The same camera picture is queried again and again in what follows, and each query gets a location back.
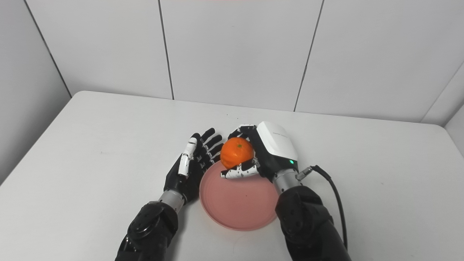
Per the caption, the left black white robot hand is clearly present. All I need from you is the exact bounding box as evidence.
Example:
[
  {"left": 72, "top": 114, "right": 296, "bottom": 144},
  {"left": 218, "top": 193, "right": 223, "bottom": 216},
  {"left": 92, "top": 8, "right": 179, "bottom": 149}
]
[{"left": 163, "top": 128, "right": 224, "bottom": 203}]

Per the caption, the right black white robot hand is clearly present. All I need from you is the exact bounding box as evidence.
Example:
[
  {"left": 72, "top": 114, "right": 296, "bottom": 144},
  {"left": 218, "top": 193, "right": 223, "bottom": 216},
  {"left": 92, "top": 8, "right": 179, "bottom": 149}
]
[{"left": 220, "top": 121, "right": 299, "bottom": 182}]

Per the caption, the orange fruit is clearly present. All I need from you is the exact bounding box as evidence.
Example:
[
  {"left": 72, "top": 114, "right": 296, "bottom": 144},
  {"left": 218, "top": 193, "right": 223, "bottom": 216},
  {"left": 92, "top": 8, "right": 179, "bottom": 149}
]
[{"left": 220, "top": 137, "right": 254, "bottom": 170}]

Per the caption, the pink round plate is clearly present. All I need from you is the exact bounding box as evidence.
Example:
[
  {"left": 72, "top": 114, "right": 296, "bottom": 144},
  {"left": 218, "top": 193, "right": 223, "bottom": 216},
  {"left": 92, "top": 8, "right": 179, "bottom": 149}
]
[{"left": 199, "top": 160, "right": 279, "bottom": 231}]

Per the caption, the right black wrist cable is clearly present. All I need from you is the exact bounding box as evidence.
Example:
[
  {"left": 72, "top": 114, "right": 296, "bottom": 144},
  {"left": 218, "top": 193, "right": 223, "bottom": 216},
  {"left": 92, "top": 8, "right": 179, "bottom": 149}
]
[{"left": 295, "top": 165, "right": 348, "bottom": 250}]

